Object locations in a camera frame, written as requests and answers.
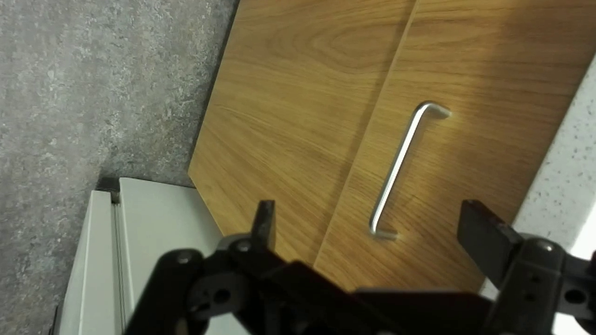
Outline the wooden cabinet door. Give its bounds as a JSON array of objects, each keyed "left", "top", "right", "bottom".
[{"left": 186, "top": 0, "right": 417, "bottom": 271}]

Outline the wooden drawer with metal handle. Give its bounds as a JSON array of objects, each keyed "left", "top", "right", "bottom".
[{"left": 313, "top": 0, "right": 596, "bottom": 293}]

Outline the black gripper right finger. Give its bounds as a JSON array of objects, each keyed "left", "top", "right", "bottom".
[{"left": 456, "top": 198, "right": 596, "bottom": 335}]

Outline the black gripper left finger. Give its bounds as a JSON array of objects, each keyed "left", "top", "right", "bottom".
[{"left": 126, "top": 198, "right": 350, "bottom": 335}]

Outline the white speckled countertop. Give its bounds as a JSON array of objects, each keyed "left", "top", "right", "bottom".
[{"left": 480, "top": 53, "right": 596, "bottom": 299}]

